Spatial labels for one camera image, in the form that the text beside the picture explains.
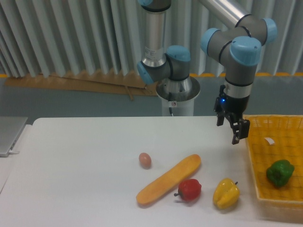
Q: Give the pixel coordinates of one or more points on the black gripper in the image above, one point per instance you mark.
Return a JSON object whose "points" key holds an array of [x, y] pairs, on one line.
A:
{"points": [[233, 99]]}

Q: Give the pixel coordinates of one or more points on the red bell pepper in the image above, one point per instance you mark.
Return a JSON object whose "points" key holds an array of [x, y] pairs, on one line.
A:
{"points": [[189, 190]]}

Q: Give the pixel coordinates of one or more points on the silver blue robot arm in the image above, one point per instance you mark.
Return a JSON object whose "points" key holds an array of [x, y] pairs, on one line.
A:
{"points": [[238, 50]]}

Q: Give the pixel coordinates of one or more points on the green bell pepper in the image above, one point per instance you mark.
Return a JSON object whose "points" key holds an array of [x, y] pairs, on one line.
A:
{"points": [[280, 172]]}

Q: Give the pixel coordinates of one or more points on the yellow bell pepper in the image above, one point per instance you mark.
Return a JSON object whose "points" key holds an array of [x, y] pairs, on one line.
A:
{"points": [[226, 194]]}

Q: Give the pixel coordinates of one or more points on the white paper label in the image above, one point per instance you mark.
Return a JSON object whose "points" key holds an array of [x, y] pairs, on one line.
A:
{"points": [[269, 140]]}

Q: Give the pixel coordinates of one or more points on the yellow woven basket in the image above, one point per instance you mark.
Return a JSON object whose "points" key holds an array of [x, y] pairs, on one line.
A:
{"points": [[287, 132]]}

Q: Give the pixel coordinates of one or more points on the long orange bread loaf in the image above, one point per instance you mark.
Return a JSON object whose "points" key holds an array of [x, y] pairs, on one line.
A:
{"points": [[166, 182]]}

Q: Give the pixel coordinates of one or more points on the brown egg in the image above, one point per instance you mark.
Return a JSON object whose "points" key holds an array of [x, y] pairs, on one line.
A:
{"points": [[145, 160]]}

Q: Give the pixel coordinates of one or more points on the brown cardboard sheet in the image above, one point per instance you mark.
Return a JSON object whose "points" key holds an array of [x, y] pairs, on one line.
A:
{"points": [[130, 84]]}

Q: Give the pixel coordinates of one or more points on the silver laptop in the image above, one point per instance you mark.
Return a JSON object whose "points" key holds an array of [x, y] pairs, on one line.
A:
{"points": [[10, 131]]}

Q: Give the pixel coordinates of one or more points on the white laptop charger plug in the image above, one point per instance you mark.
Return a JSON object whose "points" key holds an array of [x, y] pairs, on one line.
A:
{"points": [[13, 152]]}

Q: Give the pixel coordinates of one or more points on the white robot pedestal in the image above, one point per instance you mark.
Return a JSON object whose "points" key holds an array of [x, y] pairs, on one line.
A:
{"points": [[178, 97]]}

